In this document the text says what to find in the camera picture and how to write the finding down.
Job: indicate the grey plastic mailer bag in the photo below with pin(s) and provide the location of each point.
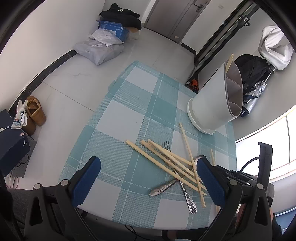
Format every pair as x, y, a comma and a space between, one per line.
97, 52

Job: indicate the black sliding door frame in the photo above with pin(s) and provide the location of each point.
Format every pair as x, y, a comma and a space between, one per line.
238, 19

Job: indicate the brown cardboard box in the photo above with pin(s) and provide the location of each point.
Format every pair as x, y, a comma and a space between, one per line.
133, 33

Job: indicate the brown suede shoes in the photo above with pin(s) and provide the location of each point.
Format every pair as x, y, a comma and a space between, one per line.
35, 115

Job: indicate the bamboo chopstick by gripper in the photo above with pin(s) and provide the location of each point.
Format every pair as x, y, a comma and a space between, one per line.
213, 158

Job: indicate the black clothing pile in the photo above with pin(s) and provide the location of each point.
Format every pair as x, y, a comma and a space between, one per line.
126, 17

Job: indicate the bamboo chopstick in holder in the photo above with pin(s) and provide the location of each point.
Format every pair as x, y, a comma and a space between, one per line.
229, 62

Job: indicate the bamboo chopstick long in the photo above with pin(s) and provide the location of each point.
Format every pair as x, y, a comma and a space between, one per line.
161, 165

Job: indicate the silver fork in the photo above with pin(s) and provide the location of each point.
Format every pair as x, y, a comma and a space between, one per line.
190, 203

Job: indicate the bamboo chopstick crossing steep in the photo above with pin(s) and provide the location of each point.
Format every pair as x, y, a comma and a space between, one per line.
194, 166

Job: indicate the white utensil holder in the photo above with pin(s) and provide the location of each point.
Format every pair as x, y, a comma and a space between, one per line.
218, 102

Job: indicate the white hanging bag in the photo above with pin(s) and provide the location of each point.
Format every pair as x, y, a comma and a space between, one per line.
279, 56

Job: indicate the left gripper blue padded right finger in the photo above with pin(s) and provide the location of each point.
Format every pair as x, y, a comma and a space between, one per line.
255, 220

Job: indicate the white plastic mailer bag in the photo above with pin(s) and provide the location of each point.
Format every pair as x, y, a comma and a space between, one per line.
106, 37

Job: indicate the silver folded umbrella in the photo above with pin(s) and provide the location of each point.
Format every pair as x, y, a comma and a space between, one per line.
252, 97

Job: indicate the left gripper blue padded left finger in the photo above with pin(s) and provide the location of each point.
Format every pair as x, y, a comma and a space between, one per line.
53, 212

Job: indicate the grey door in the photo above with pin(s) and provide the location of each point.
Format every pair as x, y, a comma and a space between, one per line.
172, 19

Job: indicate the orange black tool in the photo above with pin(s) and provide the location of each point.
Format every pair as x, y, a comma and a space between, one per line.
193, 85

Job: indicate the navy Jordan shoe box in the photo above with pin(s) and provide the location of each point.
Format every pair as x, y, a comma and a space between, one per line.
14, 144

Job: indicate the silver spoon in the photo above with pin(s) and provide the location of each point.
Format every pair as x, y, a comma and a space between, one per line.
164, 187

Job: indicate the black jacket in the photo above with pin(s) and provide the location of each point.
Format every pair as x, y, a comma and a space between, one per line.
252, 70

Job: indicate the teal plaid placemat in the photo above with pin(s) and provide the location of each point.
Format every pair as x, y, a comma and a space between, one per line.
144, 104

